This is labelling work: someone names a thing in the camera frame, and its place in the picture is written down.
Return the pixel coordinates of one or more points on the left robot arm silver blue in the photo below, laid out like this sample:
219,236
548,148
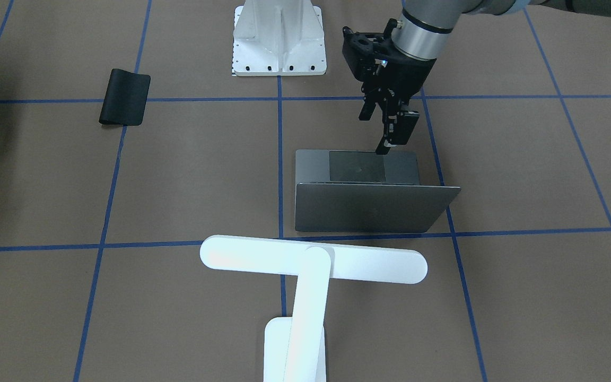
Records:
425,26

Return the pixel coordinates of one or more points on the grey laptop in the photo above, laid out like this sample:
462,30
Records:
361,191

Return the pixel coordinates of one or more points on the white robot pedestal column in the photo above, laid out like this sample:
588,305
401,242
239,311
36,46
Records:
278,38

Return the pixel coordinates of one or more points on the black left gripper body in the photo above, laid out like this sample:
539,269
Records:
409,75

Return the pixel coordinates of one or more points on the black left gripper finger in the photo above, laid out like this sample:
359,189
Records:
369,106
397,130

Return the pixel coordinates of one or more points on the black mouse pad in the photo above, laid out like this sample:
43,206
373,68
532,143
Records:
125,98

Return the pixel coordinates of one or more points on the white desk lamp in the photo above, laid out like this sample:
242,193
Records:
295,346

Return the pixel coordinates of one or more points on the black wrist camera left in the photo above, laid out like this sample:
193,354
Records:
365,51

